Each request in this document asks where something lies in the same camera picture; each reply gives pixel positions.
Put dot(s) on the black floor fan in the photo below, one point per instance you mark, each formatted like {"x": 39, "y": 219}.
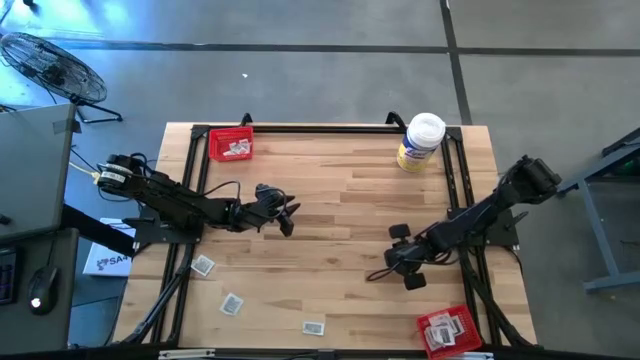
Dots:
{"x": 52, "y": 67}

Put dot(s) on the Lysol wipes canister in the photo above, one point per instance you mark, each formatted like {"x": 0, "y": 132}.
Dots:
{"x": 420, "y": 145}

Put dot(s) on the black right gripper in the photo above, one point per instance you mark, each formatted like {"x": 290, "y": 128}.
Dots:
{"x": 415, "y": 252}

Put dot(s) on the dark grey desk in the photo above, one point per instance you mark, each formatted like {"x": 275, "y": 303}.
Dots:
{"x": 15, "y": 330}

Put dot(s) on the black keyboard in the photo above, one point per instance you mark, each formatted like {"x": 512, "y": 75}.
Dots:
{"x": 6, "y": 275}

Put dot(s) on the black diagonal bar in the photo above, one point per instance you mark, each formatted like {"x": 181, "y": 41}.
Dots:
{"x": 95, "y": 230}

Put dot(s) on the black computer mouse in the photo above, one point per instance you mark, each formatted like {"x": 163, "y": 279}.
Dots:
{"x": 42, "y": 290}

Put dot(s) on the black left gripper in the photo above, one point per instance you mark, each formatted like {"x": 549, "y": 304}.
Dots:
{"x": 260, "y": 212}

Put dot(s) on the red plastic mesh basket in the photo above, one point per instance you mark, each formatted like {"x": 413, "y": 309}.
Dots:
{"x": 217, "y": 150}
{"x": 470, "y": 342}

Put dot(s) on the white printed cardboard box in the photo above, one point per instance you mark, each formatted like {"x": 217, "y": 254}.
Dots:
{"x": 107, "y": 262}

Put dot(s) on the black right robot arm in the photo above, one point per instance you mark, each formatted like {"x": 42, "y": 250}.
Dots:
{"x": 480, "y": 215}

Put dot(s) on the grey computer monitor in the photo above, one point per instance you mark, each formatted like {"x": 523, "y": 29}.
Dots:
{"x": 30, "y": 170}

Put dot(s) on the small white ointment packet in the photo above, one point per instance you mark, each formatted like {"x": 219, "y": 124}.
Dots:
{"x": 440, "y": 320}
{"x": 244, "y": 145}
{"x": 313, "y": 328}
{"x": 227, "y": 153}

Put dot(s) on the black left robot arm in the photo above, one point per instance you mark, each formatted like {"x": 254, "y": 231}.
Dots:
{"x": 165, "y": 197}

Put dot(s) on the grey metal table frame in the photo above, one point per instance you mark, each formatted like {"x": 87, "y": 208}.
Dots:
{"x": 615, "y": 283}

